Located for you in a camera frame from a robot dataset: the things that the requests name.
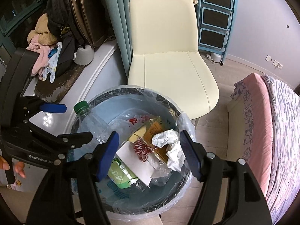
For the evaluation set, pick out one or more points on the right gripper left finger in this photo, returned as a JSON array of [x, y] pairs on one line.
[[69, 190]]

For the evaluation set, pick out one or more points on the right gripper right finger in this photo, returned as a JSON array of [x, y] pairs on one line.
[[245, 202]]

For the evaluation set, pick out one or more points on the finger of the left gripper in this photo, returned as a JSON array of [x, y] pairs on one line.
[[53, 108], [75, 140]]

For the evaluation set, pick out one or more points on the white tissue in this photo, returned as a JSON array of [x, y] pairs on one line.
[[175, 154]]

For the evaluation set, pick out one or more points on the trash bin with liner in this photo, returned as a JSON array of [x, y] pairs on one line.
[[133, 190]]

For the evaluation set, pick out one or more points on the left hand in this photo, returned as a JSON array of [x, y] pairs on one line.
[[18, 167]]

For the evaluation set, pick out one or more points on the clear bottle green cap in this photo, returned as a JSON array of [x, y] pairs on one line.
[[89, 122]]

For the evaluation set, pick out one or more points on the pile of clothes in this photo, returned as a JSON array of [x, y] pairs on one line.
[[41, 41]]

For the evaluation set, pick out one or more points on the pink floral bed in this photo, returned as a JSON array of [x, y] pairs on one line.
[[264, 130]]

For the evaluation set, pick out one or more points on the dark backpack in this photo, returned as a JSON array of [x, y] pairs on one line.
[[87, 20]]

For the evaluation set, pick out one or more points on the cream white chair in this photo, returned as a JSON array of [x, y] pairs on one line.
[[166, 58]]

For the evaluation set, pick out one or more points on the teal curtain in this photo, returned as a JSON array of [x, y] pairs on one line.
[[119, 15]]

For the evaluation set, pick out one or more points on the blue shelf rack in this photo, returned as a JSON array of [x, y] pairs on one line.
[[215, 20]]

